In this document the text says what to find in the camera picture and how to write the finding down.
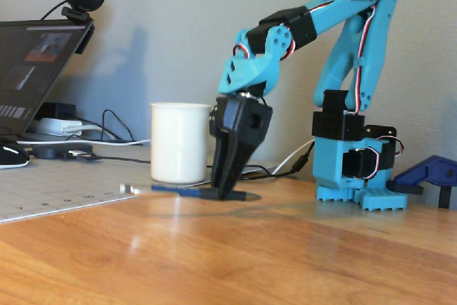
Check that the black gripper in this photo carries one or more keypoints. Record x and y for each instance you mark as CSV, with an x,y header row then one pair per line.
x,y
240,121

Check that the blue pen with silver tip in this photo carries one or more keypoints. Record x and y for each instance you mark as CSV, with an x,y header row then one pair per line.
x,y
168,189

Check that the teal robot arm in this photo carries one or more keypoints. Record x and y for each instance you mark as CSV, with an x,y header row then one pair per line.
x,y
371,51

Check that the cream ceramic mug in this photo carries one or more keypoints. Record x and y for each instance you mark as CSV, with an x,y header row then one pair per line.
x,y
178,140

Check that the white power adapter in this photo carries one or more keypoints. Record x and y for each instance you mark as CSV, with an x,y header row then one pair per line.
x,y
57,125

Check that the black power brick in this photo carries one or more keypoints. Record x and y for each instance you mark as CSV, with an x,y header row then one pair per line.
x,y
60,109

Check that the grey grid cutting mat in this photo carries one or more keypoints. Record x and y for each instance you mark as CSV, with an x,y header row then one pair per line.
x,y
53,183

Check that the dark blue table clamp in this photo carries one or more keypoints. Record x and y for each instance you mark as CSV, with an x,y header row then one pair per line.
x,y
428,173

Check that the black computer mouse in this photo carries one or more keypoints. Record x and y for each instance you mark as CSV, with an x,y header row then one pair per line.
x,y
10,156

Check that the laptop screen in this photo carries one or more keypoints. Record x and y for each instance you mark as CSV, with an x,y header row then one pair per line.
x,y
28,69

